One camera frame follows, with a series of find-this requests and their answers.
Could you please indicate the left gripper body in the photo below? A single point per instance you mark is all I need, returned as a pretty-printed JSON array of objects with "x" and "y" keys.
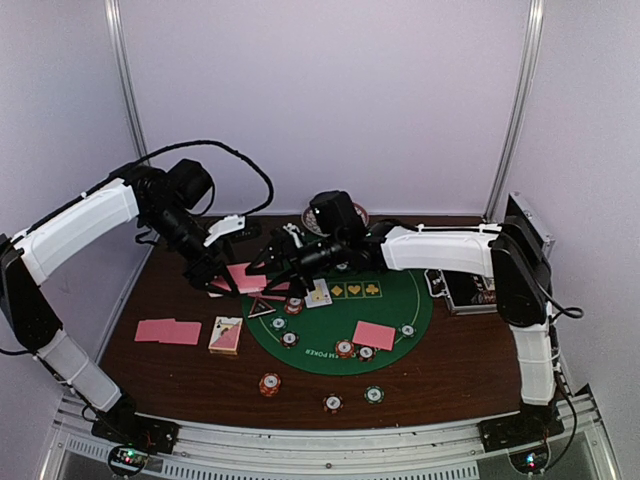
[{"x": 167, "y": 225}]

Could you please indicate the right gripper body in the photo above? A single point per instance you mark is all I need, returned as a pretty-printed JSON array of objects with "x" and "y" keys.
[{"x": 314, "y": 259}]

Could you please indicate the red card pulled from deck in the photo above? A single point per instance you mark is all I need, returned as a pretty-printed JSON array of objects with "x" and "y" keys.
[{"x": 279, "y": 294}]

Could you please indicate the red 5 chip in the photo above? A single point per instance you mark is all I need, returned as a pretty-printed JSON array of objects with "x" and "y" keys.
[
  {"x": 294, "y": 306},
  {"x": 345, "y": 349}
]

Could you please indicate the red backed card deck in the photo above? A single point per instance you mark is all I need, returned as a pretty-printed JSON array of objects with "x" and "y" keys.
[{"x": 245, "y": 283}]

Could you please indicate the dealt red card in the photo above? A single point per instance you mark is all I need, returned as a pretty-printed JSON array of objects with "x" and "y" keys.
[
  {"x": 181, "y": 333},
  {"x": 154, "y": 330}
]

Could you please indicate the black triangular all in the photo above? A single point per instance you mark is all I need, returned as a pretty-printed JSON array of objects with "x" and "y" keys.
[{"x": 260, "y": 308}]

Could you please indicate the red orange chip stack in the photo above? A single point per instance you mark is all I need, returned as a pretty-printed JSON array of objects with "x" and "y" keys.
[{"x": 269, "y": 384}]

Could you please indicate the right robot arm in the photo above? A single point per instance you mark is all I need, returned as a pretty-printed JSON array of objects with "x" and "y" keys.
[{"x": 474, "y": 250}]

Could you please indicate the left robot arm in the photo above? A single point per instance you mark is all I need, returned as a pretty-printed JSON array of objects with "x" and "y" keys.
[{"x": 154, "y": 198}]

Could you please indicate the patterned saucer plate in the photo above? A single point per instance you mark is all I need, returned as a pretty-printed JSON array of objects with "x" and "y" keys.
[{"x": 309, "y": 220}]

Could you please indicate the green round poker mat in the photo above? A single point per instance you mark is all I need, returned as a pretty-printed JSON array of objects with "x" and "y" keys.
[{"x": 391, "y": 298}]

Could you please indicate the card deck box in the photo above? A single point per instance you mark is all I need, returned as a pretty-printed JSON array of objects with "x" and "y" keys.
[{"x": 225, "y": 336}]

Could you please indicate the aluminium poker case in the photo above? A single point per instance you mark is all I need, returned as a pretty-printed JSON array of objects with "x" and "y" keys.
[{"x": 465, "y": 295}]

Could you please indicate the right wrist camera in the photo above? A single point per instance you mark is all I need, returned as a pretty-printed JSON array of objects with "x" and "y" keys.
[{"x": 295, "y": 233}]

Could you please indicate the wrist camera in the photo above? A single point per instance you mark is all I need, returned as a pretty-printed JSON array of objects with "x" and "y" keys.
[
  {"x": 234, "y": 227},
  {"x": 295, "y": 233}
]

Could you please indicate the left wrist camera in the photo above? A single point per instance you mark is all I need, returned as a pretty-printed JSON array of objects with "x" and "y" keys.
[{"x": 234, "y": 227}]

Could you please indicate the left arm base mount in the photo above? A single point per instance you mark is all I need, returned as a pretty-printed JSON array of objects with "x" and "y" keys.
[{"x": 133, "y": 450}]

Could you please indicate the aluminium front rail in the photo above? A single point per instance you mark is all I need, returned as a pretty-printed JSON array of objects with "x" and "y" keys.
[{"x": 453, "y": 450}]

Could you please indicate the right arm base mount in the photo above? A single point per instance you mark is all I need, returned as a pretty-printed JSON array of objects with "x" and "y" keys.
[{"x": 526, "y": 441}]

